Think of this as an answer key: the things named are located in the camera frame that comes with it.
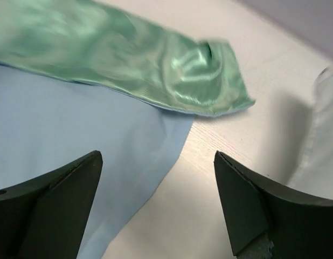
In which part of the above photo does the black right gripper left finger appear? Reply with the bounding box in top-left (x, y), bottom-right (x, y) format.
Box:
top-left (0, 151), bottom-right (103, 259)

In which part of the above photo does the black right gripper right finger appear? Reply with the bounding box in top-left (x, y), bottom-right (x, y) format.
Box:
top-left (214, 152), bottom-right (333, 258)

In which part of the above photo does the white pillow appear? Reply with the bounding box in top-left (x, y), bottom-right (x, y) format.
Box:
top-left (287, 67), bottom-right (333, 200)

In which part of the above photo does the blue green satin pillowcase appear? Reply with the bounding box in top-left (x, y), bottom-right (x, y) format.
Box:
top-left (0, 1), bottom-right (254, 258)

